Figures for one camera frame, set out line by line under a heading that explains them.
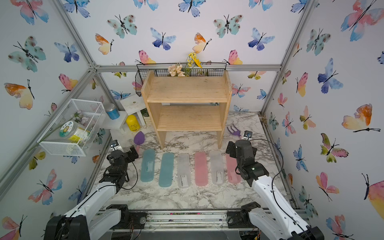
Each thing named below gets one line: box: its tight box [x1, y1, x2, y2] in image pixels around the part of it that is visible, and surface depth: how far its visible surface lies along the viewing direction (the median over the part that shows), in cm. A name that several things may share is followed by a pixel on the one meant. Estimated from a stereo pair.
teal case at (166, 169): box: [158, 152, 175, 188], surface depth 93 cm
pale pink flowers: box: [168, 64, 185, 77], surface depth 83 cm
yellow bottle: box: [126, 114, 141, 132], surface depth 103 cm
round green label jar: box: [59, 120, 85, 139], surface depth 65 cm
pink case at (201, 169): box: [194, 151, 208, 187], surface depth 93 cm
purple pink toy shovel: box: [133, 131, 145, 154], surface depth 107 cm
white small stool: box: [120, 94, 147, 129], surface depth 97 cm
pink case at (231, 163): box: [226, 154, 241, 183], surface depth 88 cm
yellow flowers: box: [184, 52, 203, 76], surface depth 85 cm
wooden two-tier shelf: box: [141, 70, 232, 150], surface depth 79 cm
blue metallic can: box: [105, 103, 120, 120], surface depth 96 cm
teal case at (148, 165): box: [140, 149, 156, 183], surface depth 93 cm
